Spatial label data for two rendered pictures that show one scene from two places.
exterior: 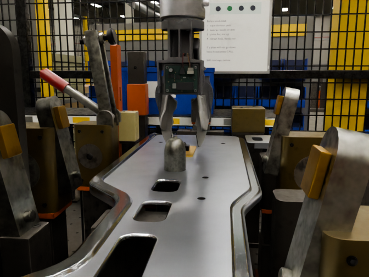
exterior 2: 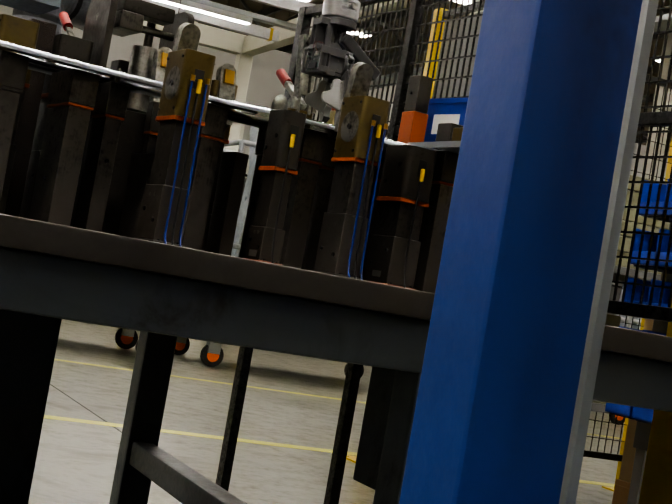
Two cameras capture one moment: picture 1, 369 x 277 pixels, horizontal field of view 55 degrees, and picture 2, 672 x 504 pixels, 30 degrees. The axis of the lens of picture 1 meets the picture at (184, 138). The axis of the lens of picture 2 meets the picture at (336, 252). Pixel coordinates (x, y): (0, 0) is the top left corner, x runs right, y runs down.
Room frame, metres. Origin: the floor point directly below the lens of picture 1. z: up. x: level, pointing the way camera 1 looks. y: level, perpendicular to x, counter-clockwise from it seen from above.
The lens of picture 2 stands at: (-0.89, -2.03, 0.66)
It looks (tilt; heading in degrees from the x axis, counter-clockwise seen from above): 2 degrees up; 52
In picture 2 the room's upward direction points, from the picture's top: 10 degrees clockwise
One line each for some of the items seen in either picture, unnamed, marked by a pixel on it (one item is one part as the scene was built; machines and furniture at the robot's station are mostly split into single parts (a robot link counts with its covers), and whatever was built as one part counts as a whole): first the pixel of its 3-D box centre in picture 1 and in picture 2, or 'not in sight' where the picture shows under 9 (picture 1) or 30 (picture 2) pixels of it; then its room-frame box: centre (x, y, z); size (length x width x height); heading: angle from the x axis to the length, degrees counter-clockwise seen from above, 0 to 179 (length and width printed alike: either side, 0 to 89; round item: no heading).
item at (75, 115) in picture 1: (135, 116); not in sight; (1.09, 0.15, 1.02); 0.90 x 0.22 x 0.03; 84
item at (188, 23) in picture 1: (182, 59); (331, 50); (0.60, 0.00, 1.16); 0.09 x 0.08 x 0.12; 174
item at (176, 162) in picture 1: (174, 158); (279, 110); (0.51, 0.01, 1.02); 0.03 x 0.03 x 0.07
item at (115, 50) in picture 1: (119, 162); not in sight; (0.75, 0.14, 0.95); 0.03 x 0.01 x 0.50; 174
